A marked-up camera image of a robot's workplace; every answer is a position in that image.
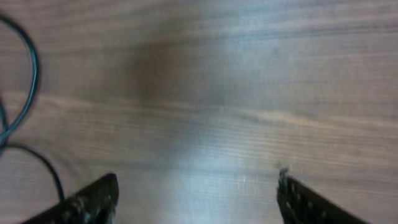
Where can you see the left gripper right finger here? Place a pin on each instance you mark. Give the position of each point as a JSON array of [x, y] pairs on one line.
[[299, 204]]

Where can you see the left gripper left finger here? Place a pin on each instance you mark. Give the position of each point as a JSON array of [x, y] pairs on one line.
[[94, 204]]

